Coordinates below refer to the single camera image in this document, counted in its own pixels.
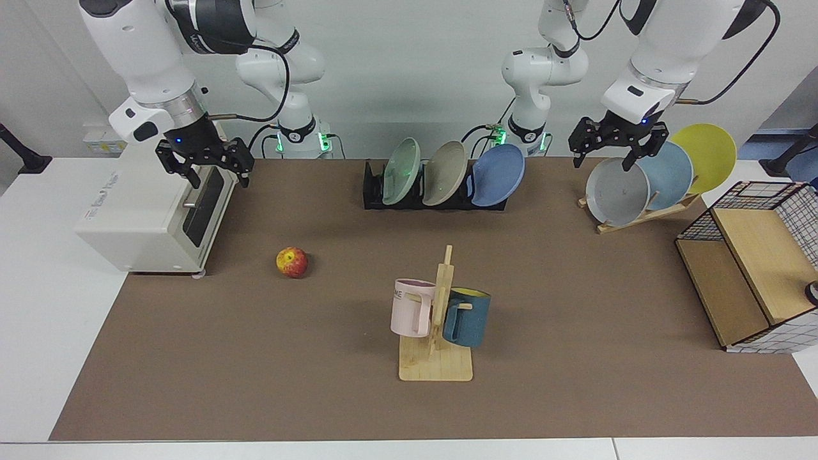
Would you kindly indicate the wooden cup stand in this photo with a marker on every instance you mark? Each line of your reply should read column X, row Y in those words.
column 438, row 364

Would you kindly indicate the light blue plate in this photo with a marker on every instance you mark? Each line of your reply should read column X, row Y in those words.
column 671, row 172

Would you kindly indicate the small black round object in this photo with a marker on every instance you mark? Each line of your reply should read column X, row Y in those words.
column 812, row 294

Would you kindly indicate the pink cup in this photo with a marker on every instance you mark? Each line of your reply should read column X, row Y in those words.
column 409, row 310

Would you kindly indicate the grey plate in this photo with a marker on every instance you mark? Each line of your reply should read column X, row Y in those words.
column 617, row 195

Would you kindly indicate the dark teal cup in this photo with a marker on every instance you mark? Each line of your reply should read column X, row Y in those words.
column 473, row 319

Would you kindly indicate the white box with yellow label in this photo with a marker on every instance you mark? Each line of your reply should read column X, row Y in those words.
column 102, row 144

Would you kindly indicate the pale green plate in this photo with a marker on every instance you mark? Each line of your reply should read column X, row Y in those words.
column 401, row 172

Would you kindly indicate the wooden plate stand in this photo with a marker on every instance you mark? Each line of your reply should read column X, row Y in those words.
column 639, row 219

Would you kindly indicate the brown table cloth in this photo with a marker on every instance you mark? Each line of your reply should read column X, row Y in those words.
column 575, row 319

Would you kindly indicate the red yellow apple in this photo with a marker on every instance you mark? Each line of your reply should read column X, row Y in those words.
column 293, row 263

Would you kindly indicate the black dish rack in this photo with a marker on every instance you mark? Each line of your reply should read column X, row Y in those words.
column 372, row 191

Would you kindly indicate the pale toaster oven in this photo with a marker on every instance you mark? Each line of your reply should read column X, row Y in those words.
column 140, row 217

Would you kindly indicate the yellow plate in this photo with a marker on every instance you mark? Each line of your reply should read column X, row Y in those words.
column 709, row 153

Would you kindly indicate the beige plate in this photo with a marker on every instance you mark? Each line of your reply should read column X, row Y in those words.
column 444, row 172

